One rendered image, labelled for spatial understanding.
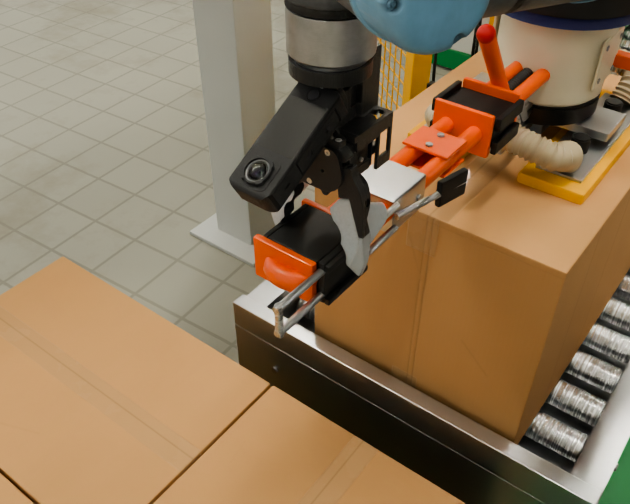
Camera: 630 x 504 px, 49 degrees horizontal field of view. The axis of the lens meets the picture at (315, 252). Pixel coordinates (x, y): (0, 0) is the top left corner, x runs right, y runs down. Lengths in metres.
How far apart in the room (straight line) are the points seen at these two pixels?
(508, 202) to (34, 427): 0.86
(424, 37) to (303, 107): 0.18
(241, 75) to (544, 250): 1.31
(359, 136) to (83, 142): 2.58
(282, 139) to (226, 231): 1.89
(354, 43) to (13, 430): 0.95
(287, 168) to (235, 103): 1.56
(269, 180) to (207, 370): 0.78
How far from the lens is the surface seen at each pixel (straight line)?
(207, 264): 2.35
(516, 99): 0.95
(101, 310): 1.45
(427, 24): 0.43
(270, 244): 0.66
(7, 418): 1.32
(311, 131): 0.56
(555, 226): 0.99
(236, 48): 2.02
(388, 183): 0.77
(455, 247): 0.97
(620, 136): 1.20
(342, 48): 0.55
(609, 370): 1.38
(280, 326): 0.62
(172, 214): 2.60
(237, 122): 2.13
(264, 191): 0.55
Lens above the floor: 1.52
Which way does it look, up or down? 40 degrees down
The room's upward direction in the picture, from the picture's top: straight up
